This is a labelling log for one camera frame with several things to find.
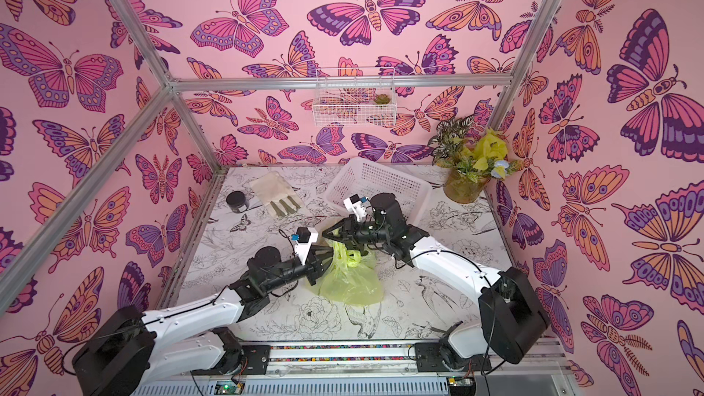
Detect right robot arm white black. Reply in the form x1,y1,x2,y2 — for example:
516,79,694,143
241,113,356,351
322,192,549,370

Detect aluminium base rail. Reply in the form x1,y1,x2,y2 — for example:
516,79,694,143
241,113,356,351
135,339,583,395

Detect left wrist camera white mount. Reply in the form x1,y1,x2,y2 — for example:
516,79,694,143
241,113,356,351
290,227,319,264

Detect small green item in wire basket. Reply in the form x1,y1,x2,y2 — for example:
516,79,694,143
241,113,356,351
373,95,392,106

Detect white wire wall basket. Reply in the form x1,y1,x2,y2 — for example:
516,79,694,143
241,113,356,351
310,66,398,128

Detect white plastic perforated basket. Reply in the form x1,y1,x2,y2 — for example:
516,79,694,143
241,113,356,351
323,158,432,226

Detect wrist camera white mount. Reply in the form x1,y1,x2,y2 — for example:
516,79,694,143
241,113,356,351
344,194,368,223
290,227,319,264

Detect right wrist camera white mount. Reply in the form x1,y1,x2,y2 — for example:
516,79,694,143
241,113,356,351
344,194,368,223

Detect small black round jar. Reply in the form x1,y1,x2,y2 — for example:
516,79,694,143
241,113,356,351
225,191,249,214

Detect yellow-green plastic bag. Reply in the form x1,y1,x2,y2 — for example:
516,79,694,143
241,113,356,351
305,238,384,306

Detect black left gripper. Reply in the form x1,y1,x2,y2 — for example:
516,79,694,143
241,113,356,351
262,246,338,296

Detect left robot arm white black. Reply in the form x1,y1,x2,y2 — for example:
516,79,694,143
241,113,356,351
71,245,334,395

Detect potted plant yellow green leaves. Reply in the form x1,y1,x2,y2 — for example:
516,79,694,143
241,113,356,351
428,115,523,204

